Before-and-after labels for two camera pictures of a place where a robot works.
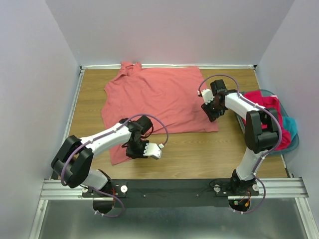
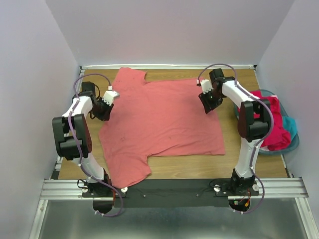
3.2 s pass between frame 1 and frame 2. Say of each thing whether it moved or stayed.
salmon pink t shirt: moved
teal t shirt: stayed
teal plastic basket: stayed
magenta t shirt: stayed
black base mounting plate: stayed
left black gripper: moved
